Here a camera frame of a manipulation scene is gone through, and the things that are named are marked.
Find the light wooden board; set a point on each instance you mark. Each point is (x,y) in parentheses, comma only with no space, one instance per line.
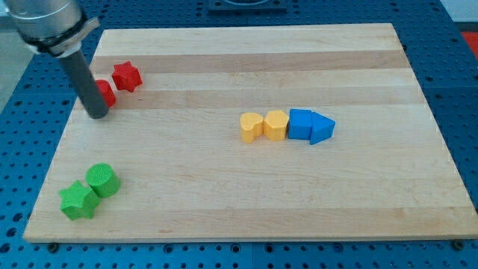
(186,175)

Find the blue triangle block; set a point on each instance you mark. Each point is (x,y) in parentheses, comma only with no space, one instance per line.
(321,128)

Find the dark mounting plate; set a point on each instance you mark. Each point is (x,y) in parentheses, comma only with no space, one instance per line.
(246,5)

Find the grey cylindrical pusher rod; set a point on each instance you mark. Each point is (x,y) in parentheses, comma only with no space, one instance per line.
(77,69)

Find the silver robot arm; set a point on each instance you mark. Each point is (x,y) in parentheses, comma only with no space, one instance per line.
(57,27)

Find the yellow heart block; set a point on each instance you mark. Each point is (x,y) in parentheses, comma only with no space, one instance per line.
(251,126)

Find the yellow hexagon block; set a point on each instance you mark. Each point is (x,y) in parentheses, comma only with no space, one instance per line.
(275,125)

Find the red circle block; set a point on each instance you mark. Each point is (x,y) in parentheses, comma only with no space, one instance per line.
(106,91)

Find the blue square block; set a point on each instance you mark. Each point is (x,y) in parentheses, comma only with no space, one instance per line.
(300,124)

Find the green star block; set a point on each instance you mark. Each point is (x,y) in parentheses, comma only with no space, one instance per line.
(78,201)

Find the green circle block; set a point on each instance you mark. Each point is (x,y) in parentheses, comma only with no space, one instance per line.
(103,180)

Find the red star block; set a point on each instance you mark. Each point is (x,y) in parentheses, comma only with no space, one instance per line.
(126,76)

